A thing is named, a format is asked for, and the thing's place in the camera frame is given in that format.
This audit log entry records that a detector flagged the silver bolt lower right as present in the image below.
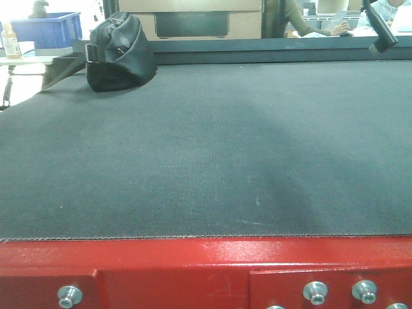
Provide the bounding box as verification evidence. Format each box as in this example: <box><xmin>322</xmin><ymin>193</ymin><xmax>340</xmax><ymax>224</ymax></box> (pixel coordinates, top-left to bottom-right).
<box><xmin>386</xmin><ymin>303</ymin><xmax>409</xmax><ymax>309</ymax></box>

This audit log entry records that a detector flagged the orange drink bottle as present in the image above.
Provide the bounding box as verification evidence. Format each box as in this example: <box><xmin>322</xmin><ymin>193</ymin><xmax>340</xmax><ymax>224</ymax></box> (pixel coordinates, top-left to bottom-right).
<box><xmin>1</xmin><ymin>22</ymin><xmax>22</xmax><ymax>59</ymax></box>

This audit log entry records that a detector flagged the seated person grey hoodie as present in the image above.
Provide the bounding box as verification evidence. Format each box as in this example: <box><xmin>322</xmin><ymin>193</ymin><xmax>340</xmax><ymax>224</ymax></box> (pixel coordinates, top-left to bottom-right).
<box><xmin>371</xmin><ymin>0</ymin><xmax>411</xmax><ymax>32</ymax></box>

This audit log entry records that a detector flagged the black shoulder bag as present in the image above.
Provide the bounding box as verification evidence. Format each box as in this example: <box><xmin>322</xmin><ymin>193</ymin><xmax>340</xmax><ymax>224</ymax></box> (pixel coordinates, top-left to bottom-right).
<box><xmin>42</xmin><ymin>12</ymin><xmax>157</xmax><ymax>92</ymax></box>

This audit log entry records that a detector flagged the silver bolt lower middle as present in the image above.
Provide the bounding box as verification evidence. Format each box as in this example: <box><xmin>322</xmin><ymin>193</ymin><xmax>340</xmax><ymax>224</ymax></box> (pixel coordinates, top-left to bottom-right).
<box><xmin>267</xmin><ymin>305</ymin><xmax>285</xmax><ymax>309</ymax></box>

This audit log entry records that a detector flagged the silver bolt far left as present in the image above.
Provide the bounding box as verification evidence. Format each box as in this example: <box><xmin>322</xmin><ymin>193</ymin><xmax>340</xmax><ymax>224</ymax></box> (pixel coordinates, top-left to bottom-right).
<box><xmin>57</xmin><ymin>285</ymin><xmax>82</xmax><ymax>309</ymax></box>

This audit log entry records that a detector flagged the silver bolt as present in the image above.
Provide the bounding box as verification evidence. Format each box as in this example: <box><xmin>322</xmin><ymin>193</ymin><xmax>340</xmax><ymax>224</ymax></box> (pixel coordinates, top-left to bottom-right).
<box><xmin>351</xmin><ymin>280</ymin><xmax>377</xmax><ymax>304</ymax></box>
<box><xmin>386</xmin><ymin>303</ymin><xmax>409</xmax><ymax>309</ymax></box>
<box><xmin>57</xmin><ymin>285</ymin><xmax>82</xmax><ymax>309</ymax></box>
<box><xmin>267</xmin><ymin>305</ymin><xmax>285</xmax><ymax>309</ymax></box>
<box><xmin>303</xmin><ymin>281</ymin><xmax>328</xmax><ymax>306</ymax></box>

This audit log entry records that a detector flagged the cardboard box with black panel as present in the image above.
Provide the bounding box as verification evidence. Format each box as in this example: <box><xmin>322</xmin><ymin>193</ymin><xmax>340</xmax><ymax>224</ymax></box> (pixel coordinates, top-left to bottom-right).
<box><xmin>118</xmin><ymin>0</ymin><xmax>263</xmax><ymax>41</ymax></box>

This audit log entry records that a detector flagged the blue crate on table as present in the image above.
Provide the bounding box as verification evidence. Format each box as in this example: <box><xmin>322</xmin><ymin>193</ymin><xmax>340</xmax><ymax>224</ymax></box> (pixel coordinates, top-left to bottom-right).
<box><xmin>11</xmin><ymin>12</ymin><xmax>82</xmax><ymax>49</ymax></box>

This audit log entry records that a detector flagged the black conveyor belt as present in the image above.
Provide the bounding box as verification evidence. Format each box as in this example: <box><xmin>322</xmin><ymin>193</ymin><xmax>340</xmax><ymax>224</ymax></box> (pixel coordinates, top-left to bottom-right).
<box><xmin>1</xmin><ymin>61</ymin><xmax>411</xmax><ymax>241</ymax></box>

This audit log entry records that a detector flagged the seated person olive sweater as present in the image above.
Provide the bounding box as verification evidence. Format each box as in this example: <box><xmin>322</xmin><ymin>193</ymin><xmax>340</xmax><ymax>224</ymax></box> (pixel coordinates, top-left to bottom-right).
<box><xmin>262</xmin><ymin>1</ymin><xmax>350</xmax><ymax>39</ymax></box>

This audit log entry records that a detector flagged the red conveyor frame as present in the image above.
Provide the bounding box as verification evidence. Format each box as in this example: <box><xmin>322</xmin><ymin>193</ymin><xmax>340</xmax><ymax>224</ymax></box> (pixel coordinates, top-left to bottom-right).
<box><xmin>1</xmin><ymin>236</ymin><xmax>411</xmax><ymax>308</ymax></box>

